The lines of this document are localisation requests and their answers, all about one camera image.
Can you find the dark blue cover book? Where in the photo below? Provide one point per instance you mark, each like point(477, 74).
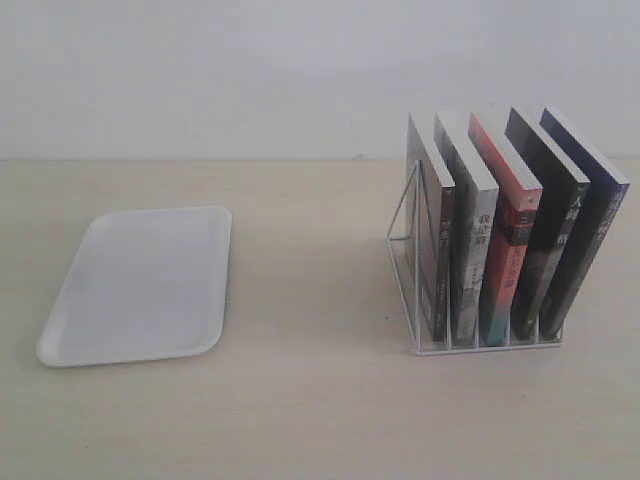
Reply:
point(608, 187)

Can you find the black cover book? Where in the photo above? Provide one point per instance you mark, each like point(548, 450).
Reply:
point(564, 188)

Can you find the red orange cover book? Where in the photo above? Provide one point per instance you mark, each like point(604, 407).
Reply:
point(516, 208)

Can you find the white wire book rack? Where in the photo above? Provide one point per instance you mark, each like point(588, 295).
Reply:
point(409, 285)

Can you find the grey white spine book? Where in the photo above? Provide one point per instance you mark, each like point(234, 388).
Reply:
point(475, 198)

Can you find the white rectangular plastic tray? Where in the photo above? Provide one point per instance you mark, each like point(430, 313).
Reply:
point(144, 285)

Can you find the brown cover book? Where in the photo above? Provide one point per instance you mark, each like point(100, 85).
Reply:
point(430, 201)

